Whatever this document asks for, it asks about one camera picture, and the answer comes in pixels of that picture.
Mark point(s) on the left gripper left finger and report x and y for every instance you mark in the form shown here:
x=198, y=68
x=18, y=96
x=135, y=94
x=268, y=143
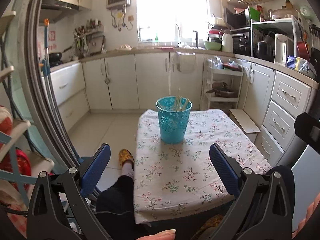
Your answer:
x=46, y=216

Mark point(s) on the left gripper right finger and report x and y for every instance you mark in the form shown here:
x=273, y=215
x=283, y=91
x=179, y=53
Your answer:
x=261, y=207

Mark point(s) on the teal perforated plastic basket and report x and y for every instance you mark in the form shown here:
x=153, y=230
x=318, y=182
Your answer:
x=172, y=124

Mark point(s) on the person's left hand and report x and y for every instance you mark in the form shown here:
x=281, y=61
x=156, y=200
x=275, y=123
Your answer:
x=164, y=235

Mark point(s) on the person's leg black trousers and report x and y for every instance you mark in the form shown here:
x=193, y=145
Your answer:
x=114, y=208

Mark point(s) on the white electric kettle pot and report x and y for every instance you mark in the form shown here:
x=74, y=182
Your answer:
x=284, y=47

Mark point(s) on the yellow patterned slipper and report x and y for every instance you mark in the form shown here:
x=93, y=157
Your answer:
x=125, y=157

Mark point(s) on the white open shelf rack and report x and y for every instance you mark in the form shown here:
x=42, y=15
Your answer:
x=215, y=71

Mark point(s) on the brown pan on shelf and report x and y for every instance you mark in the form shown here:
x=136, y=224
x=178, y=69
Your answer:
x=222, y=90

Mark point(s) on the floral white tablecloth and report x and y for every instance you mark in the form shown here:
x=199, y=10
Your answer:
x=173, y=181

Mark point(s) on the green bowl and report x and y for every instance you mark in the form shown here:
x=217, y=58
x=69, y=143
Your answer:
x=216, y=46

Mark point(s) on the white drawer cabinet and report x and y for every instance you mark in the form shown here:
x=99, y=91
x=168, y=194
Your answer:
x=69, y=91

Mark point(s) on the white hanging bin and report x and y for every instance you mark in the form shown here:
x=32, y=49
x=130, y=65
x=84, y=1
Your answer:
x=186, y=62

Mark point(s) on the white lower cabinets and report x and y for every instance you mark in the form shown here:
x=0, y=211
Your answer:
x=136, y=81

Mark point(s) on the black frying pan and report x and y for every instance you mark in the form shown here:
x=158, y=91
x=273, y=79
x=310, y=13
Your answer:
x=55, y=58

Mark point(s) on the range hood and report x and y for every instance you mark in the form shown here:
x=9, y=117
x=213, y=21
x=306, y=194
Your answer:
x=55, y=10

